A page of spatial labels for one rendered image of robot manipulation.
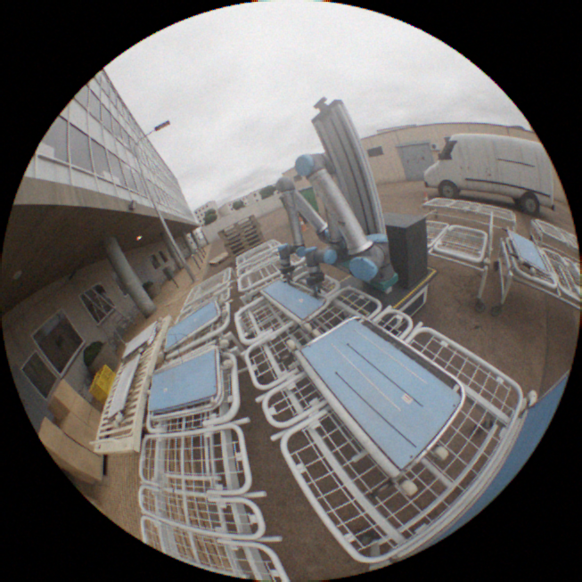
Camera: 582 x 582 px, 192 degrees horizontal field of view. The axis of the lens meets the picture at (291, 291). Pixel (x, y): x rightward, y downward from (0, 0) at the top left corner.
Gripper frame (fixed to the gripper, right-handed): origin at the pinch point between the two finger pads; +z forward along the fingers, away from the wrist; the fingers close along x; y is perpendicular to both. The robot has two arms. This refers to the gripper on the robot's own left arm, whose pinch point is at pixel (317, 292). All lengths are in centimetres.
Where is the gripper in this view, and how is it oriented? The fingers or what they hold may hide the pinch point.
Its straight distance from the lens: 129.1
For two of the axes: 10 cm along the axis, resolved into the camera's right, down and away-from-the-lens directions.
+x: -8.5, 3.7, -3.9
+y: -5.0, -2.7, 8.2
